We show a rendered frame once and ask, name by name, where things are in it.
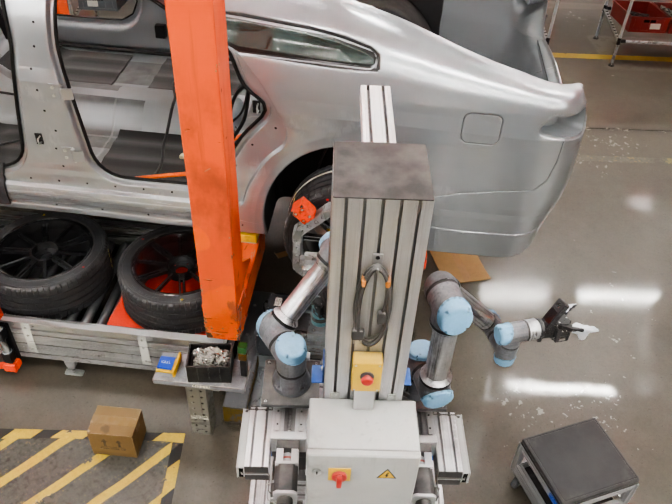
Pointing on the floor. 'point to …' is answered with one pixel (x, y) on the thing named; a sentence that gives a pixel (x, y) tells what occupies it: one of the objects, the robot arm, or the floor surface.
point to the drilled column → (201, 410)
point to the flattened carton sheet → (461, 266)
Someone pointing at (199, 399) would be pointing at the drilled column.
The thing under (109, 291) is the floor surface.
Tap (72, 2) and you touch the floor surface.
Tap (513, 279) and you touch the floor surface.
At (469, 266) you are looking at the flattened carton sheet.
